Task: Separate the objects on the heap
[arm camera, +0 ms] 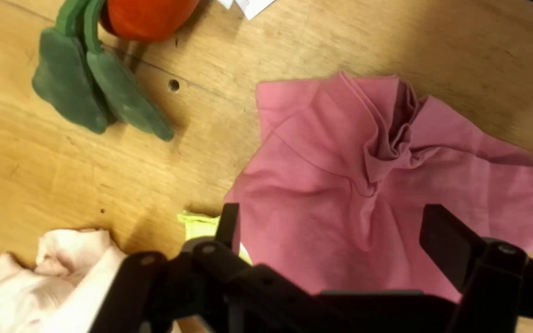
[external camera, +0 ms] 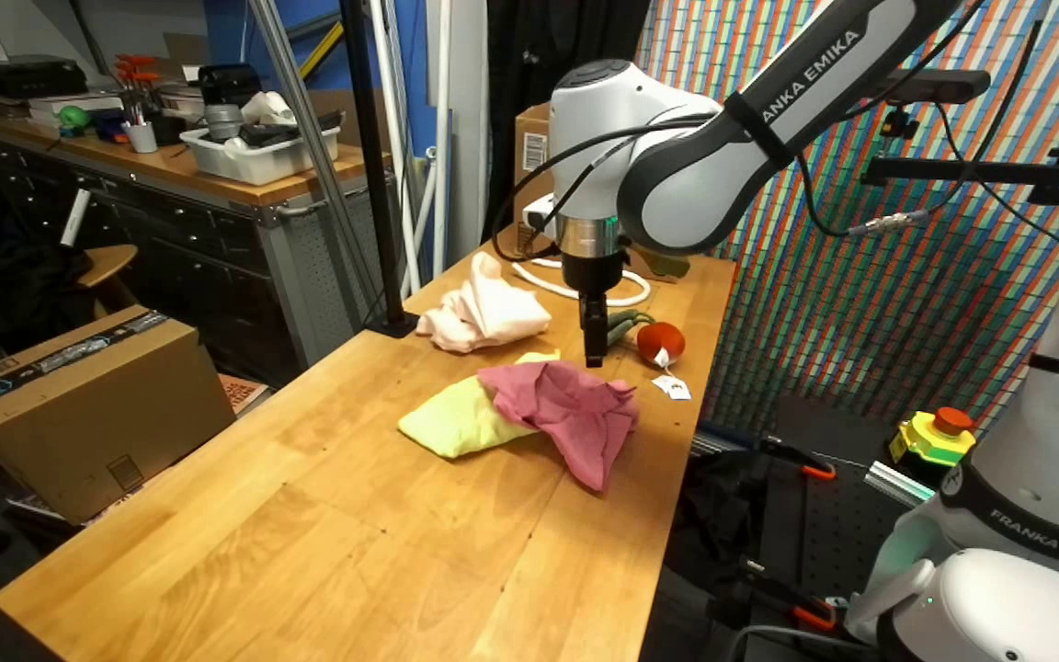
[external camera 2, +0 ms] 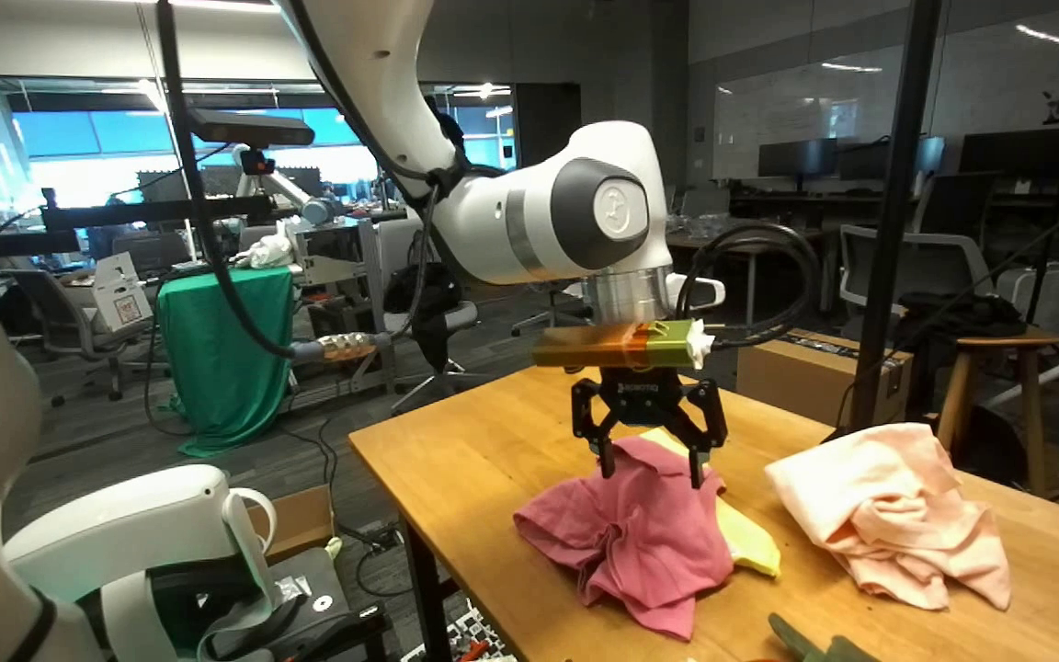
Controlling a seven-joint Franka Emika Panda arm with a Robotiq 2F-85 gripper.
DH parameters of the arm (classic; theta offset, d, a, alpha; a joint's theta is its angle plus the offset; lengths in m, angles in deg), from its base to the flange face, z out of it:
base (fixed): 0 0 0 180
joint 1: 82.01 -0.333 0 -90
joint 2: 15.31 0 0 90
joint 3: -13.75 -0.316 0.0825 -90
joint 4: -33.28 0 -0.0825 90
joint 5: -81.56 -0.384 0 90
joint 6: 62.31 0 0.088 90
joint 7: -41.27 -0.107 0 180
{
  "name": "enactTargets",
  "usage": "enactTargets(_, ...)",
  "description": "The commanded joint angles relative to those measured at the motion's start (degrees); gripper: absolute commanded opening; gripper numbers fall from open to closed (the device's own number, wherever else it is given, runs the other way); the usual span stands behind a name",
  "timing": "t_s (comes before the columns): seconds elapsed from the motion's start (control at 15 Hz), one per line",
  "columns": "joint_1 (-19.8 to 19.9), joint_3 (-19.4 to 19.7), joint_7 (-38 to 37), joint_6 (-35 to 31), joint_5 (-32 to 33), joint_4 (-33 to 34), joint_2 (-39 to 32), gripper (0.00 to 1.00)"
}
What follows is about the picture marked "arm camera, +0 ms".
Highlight white paper tag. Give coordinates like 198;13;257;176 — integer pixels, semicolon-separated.
216;0;278;20

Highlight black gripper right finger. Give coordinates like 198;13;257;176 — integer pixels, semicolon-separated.
418;203;533;333

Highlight peach cloth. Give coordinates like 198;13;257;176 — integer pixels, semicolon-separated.
0;227;185;333

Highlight pink cloth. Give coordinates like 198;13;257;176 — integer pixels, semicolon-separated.
226;72;533;303

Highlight yellow cloth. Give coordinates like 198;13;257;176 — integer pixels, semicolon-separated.
176;209;253;264

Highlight orange plush with green leaves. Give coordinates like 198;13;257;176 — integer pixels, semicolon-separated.
31;0;203;142

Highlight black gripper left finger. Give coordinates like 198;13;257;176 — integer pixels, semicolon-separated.
89;201;318;333

